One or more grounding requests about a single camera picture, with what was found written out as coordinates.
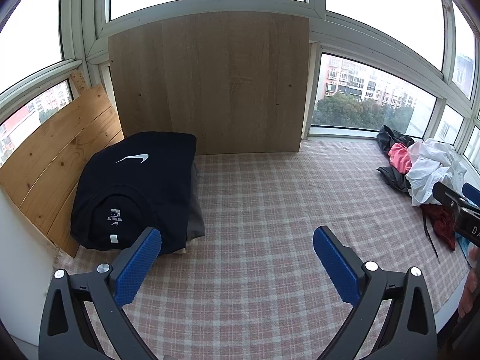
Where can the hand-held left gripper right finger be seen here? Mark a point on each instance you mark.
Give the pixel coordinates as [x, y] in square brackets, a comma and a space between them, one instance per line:
[337, 266]

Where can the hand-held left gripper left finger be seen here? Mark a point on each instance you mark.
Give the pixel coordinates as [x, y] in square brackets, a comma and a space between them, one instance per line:
[138, 266]

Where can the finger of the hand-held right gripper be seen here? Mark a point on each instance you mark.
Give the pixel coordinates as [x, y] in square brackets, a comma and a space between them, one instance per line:
[446, 195]
[471, 190]

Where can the person's right hand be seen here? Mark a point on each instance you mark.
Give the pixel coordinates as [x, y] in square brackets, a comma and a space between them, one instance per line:
[470, 292]

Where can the dark red garment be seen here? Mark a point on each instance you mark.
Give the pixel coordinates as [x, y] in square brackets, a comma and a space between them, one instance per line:
[444, 225]

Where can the white shirt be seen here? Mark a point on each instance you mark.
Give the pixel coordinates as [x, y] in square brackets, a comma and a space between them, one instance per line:
[431, 168]

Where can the pink garment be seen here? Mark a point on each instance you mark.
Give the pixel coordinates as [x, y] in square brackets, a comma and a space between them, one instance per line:
[399, 157]

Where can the folded grey garment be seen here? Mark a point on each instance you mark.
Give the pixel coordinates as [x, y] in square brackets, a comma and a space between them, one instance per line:
[195, 213]

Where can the dark grey garment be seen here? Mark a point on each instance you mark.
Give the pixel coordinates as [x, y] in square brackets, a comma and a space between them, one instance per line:
[388, 137]

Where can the folded black t-shirt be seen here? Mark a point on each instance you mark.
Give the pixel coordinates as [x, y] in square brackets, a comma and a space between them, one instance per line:
[131, 180]

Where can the pink plaid blanket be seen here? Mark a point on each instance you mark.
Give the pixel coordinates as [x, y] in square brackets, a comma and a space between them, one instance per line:
[262, 202]

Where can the green trees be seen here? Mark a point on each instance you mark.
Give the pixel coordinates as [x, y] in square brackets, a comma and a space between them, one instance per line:
[348, 112]

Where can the pine wood board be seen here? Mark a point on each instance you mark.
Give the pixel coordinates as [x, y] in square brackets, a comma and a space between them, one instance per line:
[63, 150]

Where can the apartment buildings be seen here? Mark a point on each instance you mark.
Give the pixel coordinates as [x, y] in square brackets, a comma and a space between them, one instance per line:
[360, 82]

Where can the wood strip with holes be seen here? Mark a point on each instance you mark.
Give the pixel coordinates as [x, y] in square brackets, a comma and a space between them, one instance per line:
[80, 80]

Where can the large light wooden board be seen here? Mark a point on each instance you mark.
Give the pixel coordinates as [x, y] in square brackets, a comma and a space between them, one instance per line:
[210, 82]

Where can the white window frame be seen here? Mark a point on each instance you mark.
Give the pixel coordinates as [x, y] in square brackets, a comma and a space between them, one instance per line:
[318, 18]

